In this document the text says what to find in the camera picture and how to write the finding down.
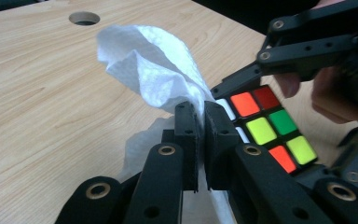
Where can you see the colourful puzzle cube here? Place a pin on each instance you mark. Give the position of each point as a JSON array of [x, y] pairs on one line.
[[270, 127]]

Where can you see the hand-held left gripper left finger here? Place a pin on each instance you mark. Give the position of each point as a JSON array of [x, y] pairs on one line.
[[187, 133]]

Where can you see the white wet wipe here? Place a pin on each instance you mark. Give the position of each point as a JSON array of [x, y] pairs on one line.
[[155, 71]]

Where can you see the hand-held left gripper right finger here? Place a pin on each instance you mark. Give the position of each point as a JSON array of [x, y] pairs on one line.
[[219, 140]]

